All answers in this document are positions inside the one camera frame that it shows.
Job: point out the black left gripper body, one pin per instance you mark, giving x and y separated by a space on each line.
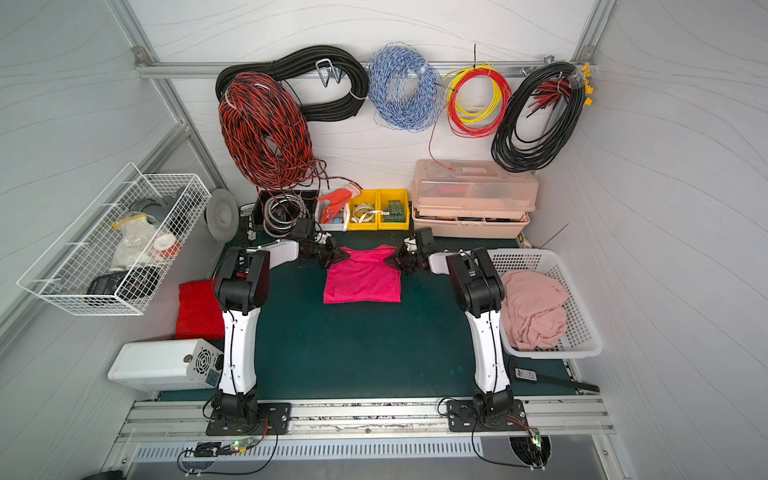
327 252

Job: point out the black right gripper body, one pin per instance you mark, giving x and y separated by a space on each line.
405 257

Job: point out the magenta t-shirt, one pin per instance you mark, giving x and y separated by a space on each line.
363 277

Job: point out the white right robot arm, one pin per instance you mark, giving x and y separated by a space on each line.
479 293

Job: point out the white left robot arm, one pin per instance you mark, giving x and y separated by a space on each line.
241 288

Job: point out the white storage bin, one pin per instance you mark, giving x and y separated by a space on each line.
339 222

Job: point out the green circuit boards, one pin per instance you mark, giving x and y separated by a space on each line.
394 212

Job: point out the coiled metal flexible conduit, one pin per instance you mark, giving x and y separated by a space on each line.
281 212

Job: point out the black storage bin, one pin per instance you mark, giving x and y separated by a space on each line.
309 197

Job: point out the red work glove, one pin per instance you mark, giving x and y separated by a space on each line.
341 196

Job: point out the yellow bin with circuit boards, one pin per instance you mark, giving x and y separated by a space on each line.
385 195

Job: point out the white ribbon tape roll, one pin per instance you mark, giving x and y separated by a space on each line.
364 213

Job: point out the pink translucent toolbox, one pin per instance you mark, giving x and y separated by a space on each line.
472 199

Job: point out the yellow bin with tape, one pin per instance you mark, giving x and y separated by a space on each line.
366 196

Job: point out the pale pink t-shirt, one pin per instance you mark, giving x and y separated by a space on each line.
533 313

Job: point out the folded red t-shirt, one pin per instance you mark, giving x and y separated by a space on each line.
199 313

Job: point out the white power supply box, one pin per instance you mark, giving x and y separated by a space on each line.
168 365

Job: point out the white laundry basket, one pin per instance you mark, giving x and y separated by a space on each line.
581 338

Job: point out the white wire wall basket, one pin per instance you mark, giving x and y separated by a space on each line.
84 251

